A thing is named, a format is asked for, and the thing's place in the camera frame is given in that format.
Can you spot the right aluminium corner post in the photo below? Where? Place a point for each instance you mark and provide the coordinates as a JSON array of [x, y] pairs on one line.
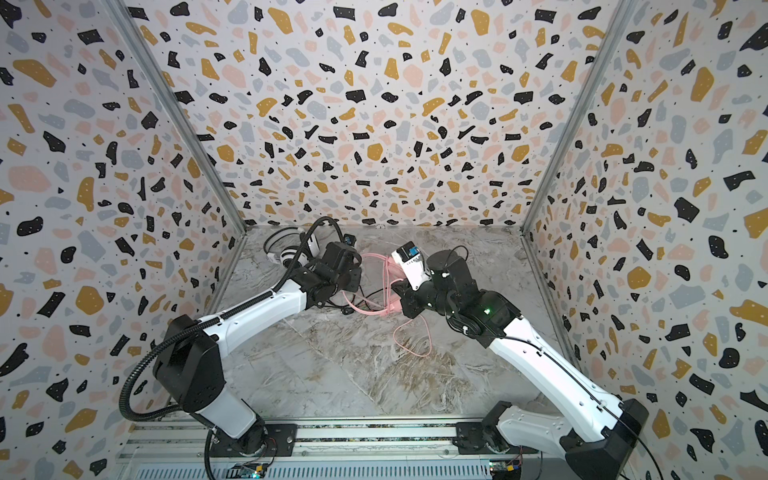
[[603, 57]]

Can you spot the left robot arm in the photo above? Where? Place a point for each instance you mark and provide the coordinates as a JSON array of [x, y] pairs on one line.
[[190, 368]]

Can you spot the aluminium corner post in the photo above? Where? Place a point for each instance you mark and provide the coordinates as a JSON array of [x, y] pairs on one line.
[[121, 18], [603, 57]]

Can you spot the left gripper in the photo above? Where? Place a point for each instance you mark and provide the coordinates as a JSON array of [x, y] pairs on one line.
[[355, 273]]

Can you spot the pink headphones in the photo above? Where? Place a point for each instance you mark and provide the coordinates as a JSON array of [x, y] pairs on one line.
[[381, 271]]

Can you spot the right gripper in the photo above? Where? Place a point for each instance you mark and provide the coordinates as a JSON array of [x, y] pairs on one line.
[[410, 298]]

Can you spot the left aluminium corner post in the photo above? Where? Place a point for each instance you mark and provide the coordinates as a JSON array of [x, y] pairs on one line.
[[121, 18]]

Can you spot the white black headphones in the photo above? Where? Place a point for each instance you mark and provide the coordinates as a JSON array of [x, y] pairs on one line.
[[305, 249]]

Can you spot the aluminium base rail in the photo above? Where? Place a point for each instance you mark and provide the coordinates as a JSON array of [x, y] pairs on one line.
[[351, 448]]

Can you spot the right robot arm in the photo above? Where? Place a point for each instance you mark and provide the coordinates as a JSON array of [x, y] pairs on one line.
[[594, 431]]

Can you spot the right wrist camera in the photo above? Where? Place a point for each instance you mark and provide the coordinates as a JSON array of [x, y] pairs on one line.
[[411, 261]]

